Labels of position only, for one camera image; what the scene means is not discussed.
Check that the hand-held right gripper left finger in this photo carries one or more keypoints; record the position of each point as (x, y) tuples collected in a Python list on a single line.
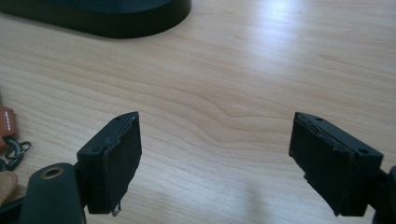
[(115, 168)]

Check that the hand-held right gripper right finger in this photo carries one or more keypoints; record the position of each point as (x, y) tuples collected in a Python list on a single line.
[(330, 161)]

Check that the black oval base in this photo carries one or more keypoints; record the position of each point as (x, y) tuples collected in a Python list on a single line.
[(102, 15)]

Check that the brown leather key fob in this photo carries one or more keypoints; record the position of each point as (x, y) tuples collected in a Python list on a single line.
[(6, 123)]

